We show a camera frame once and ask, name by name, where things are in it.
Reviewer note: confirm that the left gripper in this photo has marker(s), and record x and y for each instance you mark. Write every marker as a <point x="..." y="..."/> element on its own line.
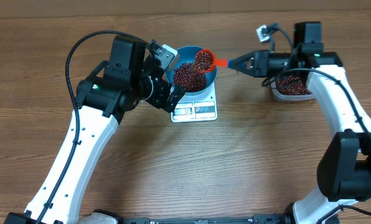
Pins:
<point x="160" y="94"/>

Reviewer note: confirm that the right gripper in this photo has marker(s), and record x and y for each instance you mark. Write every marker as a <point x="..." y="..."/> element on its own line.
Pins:
<point x="255" y="63"/>

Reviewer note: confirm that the blue metal bowl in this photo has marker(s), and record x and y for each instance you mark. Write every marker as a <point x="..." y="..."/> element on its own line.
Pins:
<point x="185" y="74"/>

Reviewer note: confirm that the red beans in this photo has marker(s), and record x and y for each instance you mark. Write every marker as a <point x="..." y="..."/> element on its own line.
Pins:
<point x="189" y="76"/>

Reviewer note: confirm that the red scoop blue handle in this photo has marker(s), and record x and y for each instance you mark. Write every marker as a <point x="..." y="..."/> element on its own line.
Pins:
<point x="205" y="61"/>

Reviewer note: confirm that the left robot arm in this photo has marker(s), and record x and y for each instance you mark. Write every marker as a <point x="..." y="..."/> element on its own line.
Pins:
<point x="133" y="73"/>

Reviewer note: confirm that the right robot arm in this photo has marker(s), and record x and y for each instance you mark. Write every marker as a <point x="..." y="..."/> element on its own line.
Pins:
<point x="344" y="172"/>

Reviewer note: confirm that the white kitchen scale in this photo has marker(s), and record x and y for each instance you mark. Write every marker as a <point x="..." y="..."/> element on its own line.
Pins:
<point x="196" y="107"/>

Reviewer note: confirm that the clear plastic container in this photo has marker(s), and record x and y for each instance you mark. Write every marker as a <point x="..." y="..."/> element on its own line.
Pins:
<point x="290" y="89"/>

